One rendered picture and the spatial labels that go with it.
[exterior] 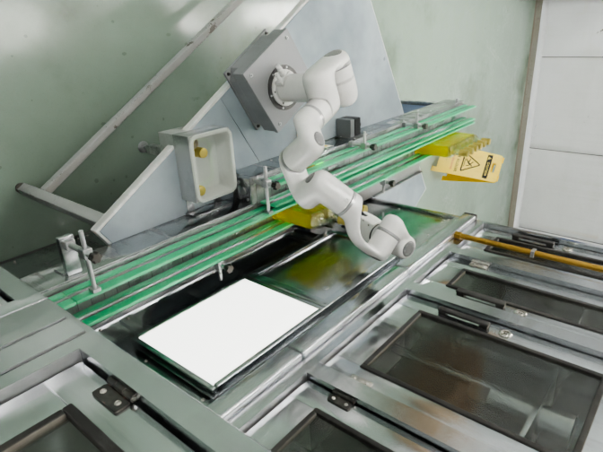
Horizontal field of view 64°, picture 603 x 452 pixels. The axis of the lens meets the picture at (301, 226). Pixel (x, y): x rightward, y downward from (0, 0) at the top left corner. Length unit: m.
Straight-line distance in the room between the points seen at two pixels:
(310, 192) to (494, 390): 0.68
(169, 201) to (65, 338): 0.90
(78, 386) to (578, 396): 1.05
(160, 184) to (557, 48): 6.26
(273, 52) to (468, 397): 1.23
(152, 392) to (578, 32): 6.93
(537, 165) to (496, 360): 6.31
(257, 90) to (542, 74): 5.95
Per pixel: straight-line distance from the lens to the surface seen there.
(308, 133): 1.35
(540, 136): 7.48
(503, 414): 1.23
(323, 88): 1.47
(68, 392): 0.76
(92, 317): 1.39
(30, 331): 0.88
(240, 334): 1.35
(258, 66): 1.72
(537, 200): 7.71
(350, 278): 1.59
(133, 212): 1.59
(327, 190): 1.34
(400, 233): 1.45
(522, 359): 1.40
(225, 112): 1.77
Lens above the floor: 2.07
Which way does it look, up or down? 37 degrees down
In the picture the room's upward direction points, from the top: 106 degrees clockwise
